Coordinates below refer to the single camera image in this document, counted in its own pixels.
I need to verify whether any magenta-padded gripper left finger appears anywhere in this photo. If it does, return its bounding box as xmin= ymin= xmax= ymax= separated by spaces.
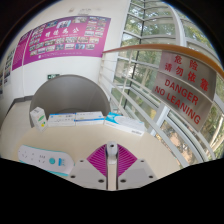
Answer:
xmin=68 ymin=144 xmax=109 ymax=191

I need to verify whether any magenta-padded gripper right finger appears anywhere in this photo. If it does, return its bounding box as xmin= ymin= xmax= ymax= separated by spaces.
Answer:
xmin=116 ymin=144 xmax=158 ymax=191

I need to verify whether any white charger block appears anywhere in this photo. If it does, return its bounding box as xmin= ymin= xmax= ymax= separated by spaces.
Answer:
xmin=105 ymin=140 xmax=120 ymax=191

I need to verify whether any flat white and blue box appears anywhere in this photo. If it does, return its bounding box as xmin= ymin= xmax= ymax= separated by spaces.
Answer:
xmin=74 ymin=110 xmax=106 ymax=127
xmin=47 ymin=113 xmax=77 ymax=128
xmin=103 ymin=111 xmax=147 ymax=137

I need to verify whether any small upright white box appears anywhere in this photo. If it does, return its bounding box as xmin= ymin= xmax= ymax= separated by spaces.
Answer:
xmin=29 ymin=106 xmax=49 ymax=133

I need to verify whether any grey tub chair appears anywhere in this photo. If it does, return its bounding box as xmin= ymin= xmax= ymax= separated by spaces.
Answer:
xmin=29 ymin=74 xmax=112 ymax=128

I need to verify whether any metal danger sign, red text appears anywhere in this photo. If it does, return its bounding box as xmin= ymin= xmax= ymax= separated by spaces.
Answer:
xmin=151 ymin=50 xmax=218 ymax=132

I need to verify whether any white photo poster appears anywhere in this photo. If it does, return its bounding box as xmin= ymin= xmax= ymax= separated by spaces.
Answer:
xmin=3 ymin=48 xmax=16 ymax=86

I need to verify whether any large magenta photo poster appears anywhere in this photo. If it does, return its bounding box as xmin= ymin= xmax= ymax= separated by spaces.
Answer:
xmin=22 ymin=15 xmax=112 ymax=66

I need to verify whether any narrow magenta text poster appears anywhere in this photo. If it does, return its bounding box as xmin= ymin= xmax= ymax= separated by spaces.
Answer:
xmin=11 ymin=31 xmax=33 ymax=71

